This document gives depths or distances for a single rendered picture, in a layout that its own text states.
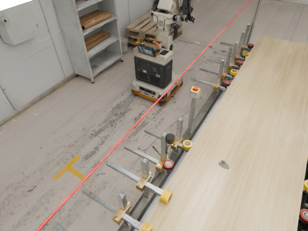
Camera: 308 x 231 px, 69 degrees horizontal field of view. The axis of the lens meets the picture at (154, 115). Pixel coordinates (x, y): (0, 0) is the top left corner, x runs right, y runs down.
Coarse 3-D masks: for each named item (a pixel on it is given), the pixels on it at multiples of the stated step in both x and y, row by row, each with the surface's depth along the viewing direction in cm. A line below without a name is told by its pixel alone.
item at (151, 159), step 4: (124, 148) 190; (128, 148) 186; (132, 148) 186; (132, 152) 186; (136, 152) 184; (140, 152) 183; (140, 156) 183; (144, 156) 180; (148, 156) 180; (148, 160) 180; (152, 160) 177; (156, 160) 177; (156, 164) 177
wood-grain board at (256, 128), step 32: (256, 64) 271; (288, 64) 270; (224, 96) 228; (256, 96) 227; (288, 96) 226; (224, 128) 196; (256, 128) 195; (288, 128) 195; (192, 160) 172; (256, 160) 171; (288, 160) 171; (192, 192) 153; (224, 192) 153; (256, 192) 152; (288, 192) 152; (160, 224) 138; (192, 224) 138; (224, 224) 138; (256, 224) 138; (288, 224) 137
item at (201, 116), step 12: (228, 72) 295; (216, 96) 260; (204, 108) 245; (192, 132) 220; (180, 156) 205; (156, 180) 183; (144, 204) 168; (132, 216) 162; (120, 228) 156; (132, 228) 157
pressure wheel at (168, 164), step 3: (168, 159) 172; (165, 162) 171; (168, 162) 170; (171, 162) 170; (165, 165) 168; (168, 165) 169; (171, 165) 168; (165, 168) 168; (168, 168) 167; (171, 168) 169; (168, 171) 177
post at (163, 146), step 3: (162, 135) 156; (165, 135) 156; (162, 138) 158; (165, 138) 157; (162, 141) 160; (162, 144) 163; (165, 144) 162; (162, 147) 165; (165, 147) 164; (162, 150) 168; (165, 150) 167; (162, 153) 170; (165, 153) 170; (162, 156) 173; (165, 156) 173; (162, 159) 175; (165, 159) 176
